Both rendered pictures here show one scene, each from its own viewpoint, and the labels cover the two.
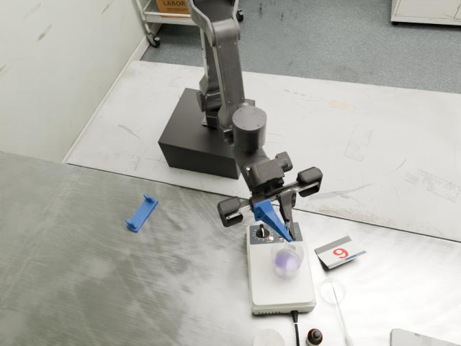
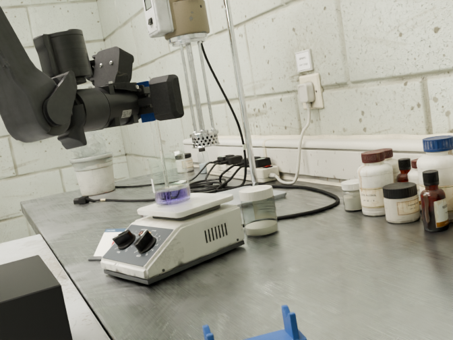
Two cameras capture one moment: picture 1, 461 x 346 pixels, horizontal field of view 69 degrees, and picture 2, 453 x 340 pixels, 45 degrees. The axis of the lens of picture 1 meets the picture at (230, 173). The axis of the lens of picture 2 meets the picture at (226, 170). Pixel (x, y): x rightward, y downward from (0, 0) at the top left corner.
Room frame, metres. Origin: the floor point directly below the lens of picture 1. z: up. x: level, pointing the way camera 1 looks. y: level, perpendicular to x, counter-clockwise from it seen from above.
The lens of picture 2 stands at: (0.81, 0.57, 1.15)
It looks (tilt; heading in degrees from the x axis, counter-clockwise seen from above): 8 degrees down; 220
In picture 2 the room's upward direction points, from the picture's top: 9 degrees counter-clockwise
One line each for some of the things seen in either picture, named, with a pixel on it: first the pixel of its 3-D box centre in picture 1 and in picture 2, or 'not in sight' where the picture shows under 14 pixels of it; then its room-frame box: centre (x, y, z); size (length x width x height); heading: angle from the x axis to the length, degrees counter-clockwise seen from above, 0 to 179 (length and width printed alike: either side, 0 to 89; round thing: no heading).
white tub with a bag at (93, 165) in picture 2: not in sight; (92, 160); (-0.28, -0.93, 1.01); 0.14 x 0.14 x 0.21
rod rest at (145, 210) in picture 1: (140, 211); (251, 336); (0.44, 0.25, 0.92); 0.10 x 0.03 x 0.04; 143
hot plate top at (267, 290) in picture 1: (280, 273); (185, 204); (0.19, -0.06, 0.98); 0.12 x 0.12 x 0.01; 82
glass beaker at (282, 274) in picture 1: (287, 261); (171, 179); (0.20, -0.07, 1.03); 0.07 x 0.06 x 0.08; 7
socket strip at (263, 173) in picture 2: not in sight; (238, 169); (-0.46, -0.47, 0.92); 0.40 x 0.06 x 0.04; 64
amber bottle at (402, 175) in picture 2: not in sight; (406, 181); (-0.13, 0.18, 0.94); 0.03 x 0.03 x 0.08
